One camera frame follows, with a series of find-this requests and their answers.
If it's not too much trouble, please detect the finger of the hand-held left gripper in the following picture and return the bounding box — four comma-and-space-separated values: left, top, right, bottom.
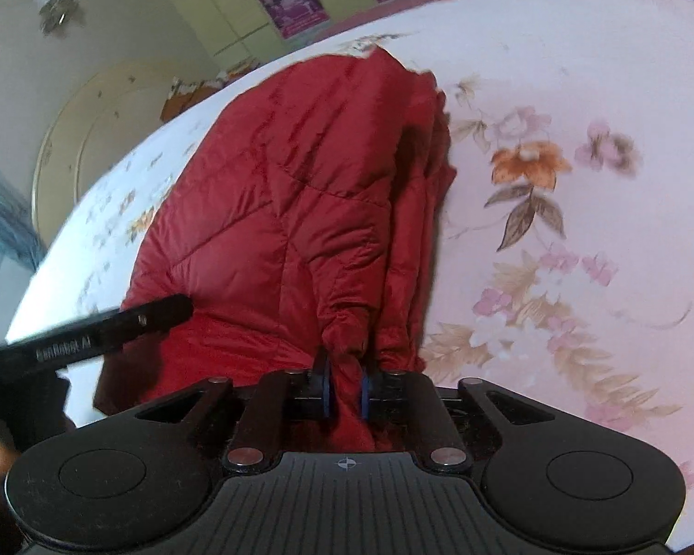
0, 293, 195, 369

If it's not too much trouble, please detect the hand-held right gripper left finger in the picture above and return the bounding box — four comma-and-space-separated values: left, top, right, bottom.
134, 345, 333, 470

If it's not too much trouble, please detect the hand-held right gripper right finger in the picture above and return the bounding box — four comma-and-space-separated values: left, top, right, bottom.
359, 360, 557, 472

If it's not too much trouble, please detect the red quilted jacket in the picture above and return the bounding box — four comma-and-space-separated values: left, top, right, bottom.
94, 46, 459, 455

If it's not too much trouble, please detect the grey-blue curtain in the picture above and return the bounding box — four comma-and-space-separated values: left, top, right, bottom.
0, 150, 44, 278

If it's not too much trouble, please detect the cream rounded headboard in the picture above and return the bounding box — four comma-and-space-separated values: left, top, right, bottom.
31, 58, 177, 232

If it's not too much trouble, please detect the white floral bedsheet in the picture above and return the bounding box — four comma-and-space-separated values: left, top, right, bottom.
6, 0, 694, 553

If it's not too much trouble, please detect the pink bedspread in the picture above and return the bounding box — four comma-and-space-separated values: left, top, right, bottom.
318, 0, 475, 36

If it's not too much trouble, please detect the wall lamp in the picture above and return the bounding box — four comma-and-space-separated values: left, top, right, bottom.
35, 0, 87, 34

